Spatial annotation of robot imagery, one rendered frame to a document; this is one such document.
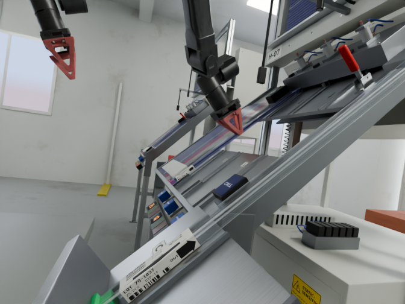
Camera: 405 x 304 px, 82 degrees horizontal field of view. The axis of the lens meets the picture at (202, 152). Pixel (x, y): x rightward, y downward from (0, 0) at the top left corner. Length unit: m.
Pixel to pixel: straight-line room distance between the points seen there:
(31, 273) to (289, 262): 0.57
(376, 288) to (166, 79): 4.23
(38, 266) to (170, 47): 4.39
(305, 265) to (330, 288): 0.08
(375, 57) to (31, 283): 0.80
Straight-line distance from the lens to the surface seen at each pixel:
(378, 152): 3.76
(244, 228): 0.35
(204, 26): 0.62
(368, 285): 0.64
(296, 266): 0.70
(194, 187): 0.57
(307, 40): 1.10
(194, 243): 0.18
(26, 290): 0.48
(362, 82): 0.60
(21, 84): 4.68
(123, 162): 4.35
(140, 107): 4.37
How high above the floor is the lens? 0.84
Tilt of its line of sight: 1 degrees down
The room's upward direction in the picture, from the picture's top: 8 degrees clockwise
